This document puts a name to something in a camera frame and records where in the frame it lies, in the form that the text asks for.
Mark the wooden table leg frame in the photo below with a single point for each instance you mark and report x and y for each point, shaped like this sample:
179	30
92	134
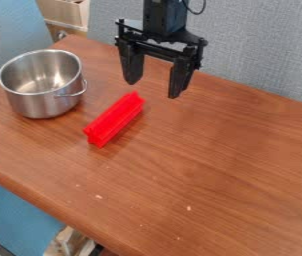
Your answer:
69	243

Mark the wooden shelf unit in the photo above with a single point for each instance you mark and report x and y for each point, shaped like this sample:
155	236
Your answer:
65	17

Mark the metal pot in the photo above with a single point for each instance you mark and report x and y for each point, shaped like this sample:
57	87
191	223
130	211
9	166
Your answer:
43	83

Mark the red plastic block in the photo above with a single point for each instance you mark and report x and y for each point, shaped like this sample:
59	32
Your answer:
114	119

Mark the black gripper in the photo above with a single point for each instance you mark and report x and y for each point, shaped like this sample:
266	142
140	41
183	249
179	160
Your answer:
159	35

